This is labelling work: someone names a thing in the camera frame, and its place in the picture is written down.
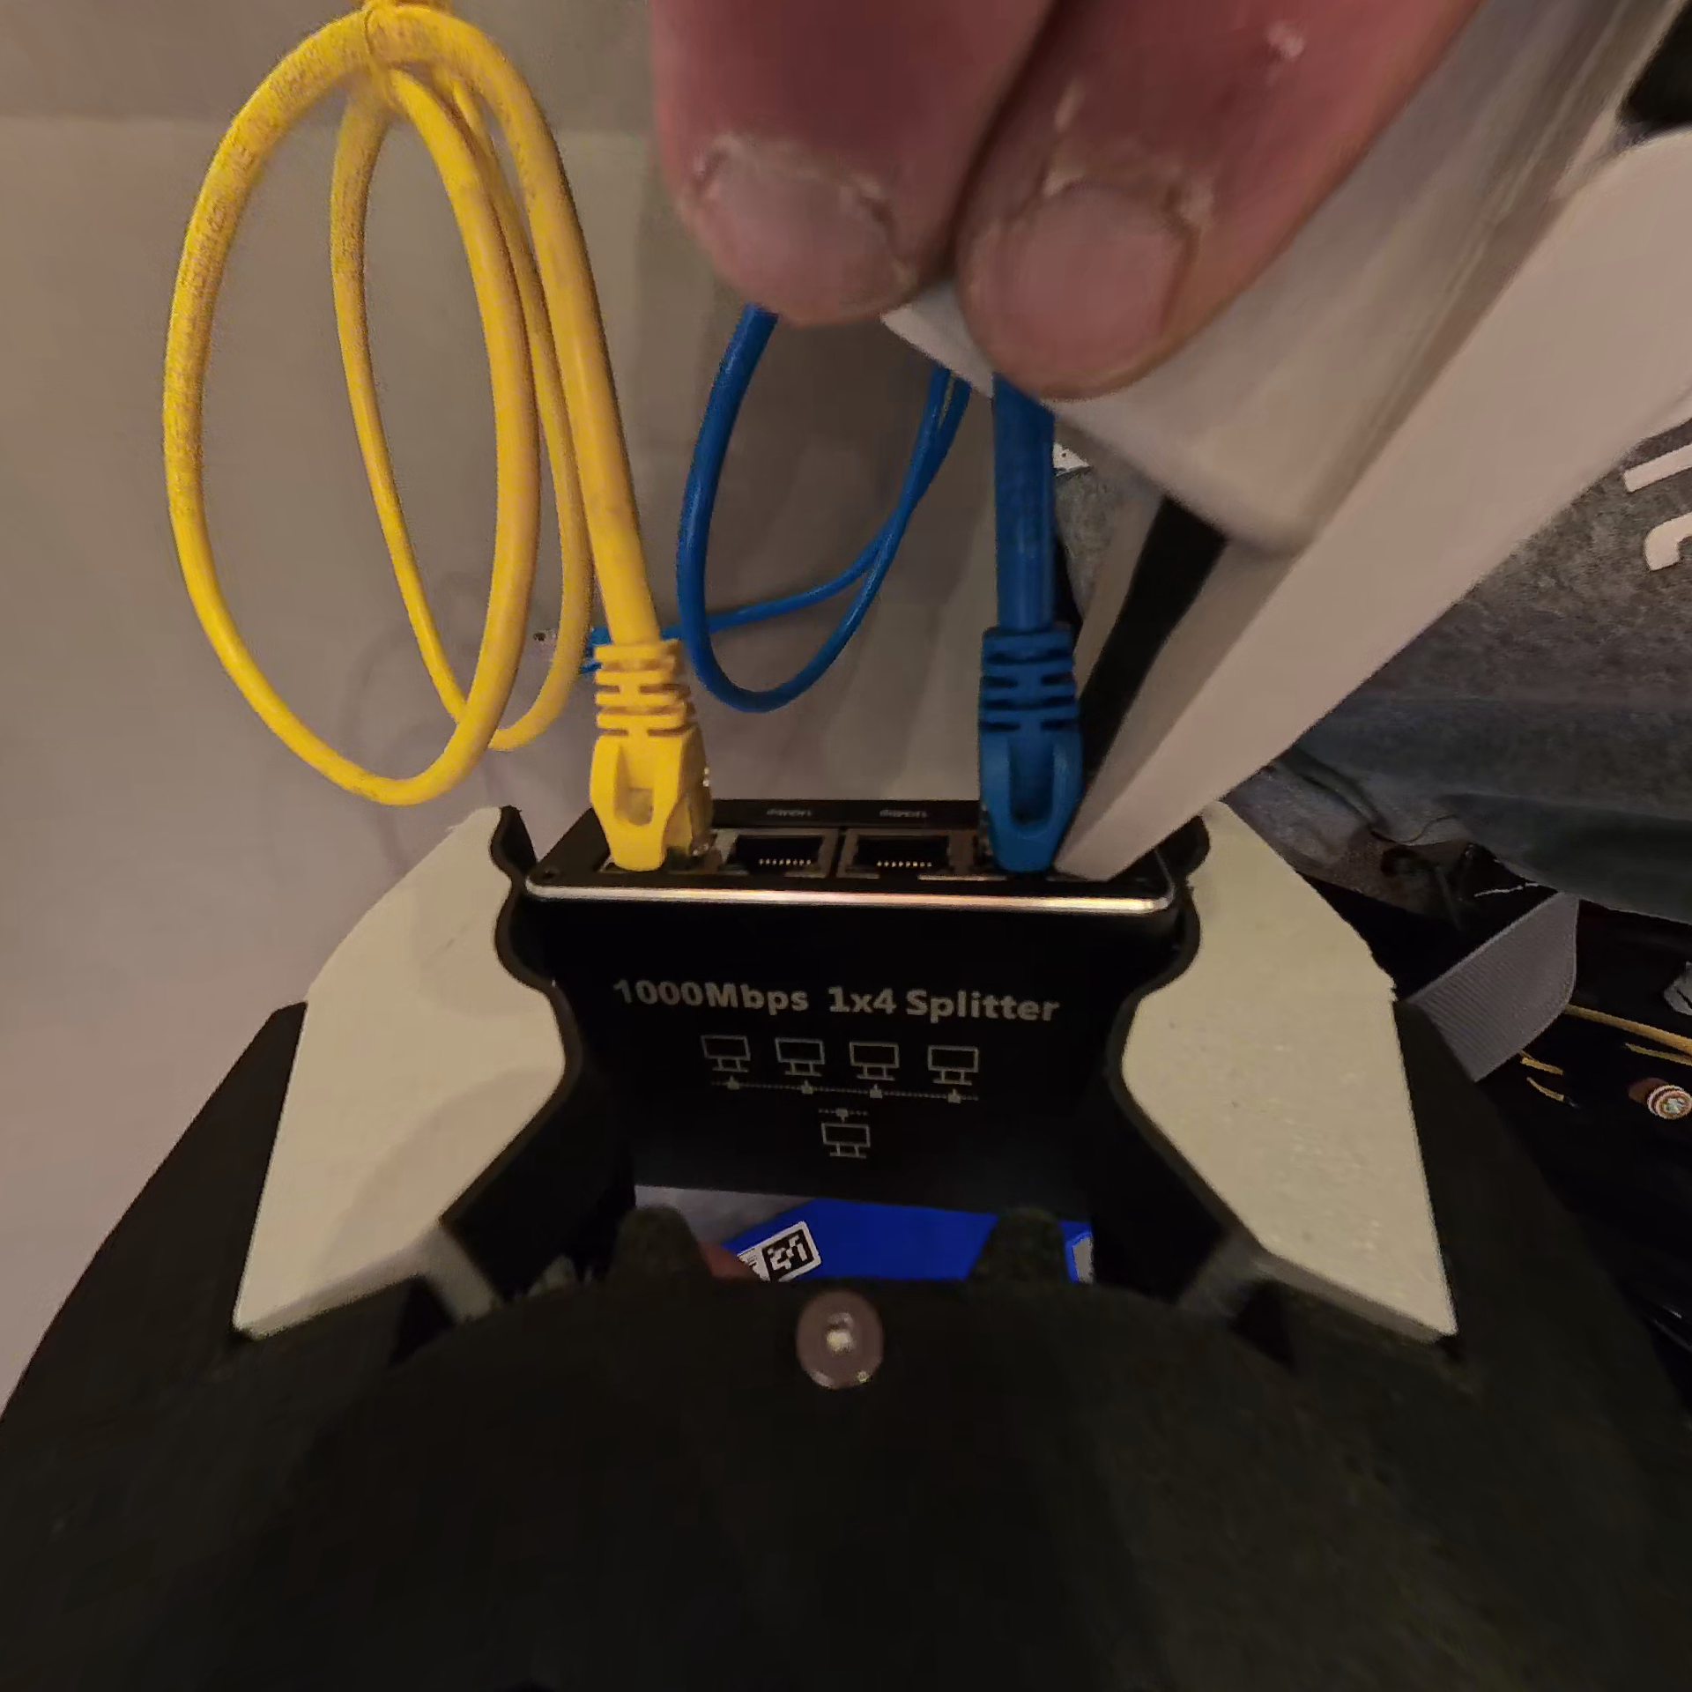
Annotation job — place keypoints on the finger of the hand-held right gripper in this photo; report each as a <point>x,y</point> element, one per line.
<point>1388,554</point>

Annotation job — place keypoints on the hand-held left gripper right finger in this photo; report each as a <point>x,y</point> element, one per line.
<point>1281,1097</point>

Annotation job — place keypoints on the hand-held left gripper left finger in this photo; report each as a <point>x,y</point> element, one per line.
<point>398,1084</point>

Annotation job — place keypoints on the blue plastic bin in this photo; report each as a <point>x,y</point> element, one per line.
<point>925,1243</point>

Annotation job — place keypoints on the black ethernet splitter box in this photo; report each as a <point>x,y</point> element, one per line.
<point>846,952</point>

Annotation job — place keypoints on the person's left hand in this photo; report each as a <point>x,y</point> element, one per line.
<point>723,1260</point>

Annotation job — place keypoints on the person's right hand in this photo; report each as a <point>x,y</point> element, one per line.
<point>1058,132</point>

